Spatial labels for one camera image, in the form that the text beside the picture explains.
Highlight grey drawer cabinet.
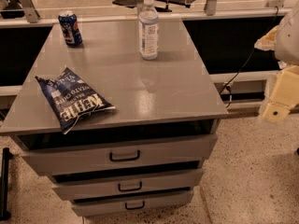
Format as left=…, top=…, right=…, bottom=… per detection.
left=1, top=20, right=227, bottom=205

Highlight top grey drawer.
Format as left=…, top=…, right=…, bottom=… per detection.
left=22, top=134, right=218, bottom=175

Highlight grey drawer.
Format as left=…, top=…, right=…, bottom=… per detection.
left=52, top=169, right=203, bottom=201
left=72, top=190, right=193, bottom=217
left=22, top=134, right=218, bottom=175

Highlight blue soda can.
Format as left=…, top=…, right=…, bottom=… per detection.
left=58, top=10, right=82, bottom=47

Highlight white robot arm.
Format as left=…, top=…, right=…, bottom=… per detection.
left=254, top=2, right=299, bottom=123

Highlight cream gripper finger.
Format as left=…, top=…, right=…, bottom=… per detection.
left=259, top=65, right=299, bottom=123

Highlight bottom grey drawer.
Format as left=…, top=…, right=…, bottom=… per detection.
left=72, top=190, right=193, bottom=217

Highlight black cable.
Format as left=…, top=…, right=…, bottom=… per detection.
left=219, top=5, right=279, bottom=108

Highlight blue kettle chips bag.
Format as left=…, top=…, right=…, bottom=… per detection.
left=35, top=67, right=115, bottom=134

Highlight black bar left edge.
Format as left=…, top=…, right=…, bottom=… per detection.
left=0, top=147, right=13, bottom=221

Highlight clear plastic water bottle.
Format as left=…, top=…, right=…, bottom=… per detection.
left=138, top=0, right=159, bottom=60

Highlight middle grey drawer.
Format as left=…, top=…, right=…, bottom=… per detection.
left=52, top=169, right=203, bottom=201

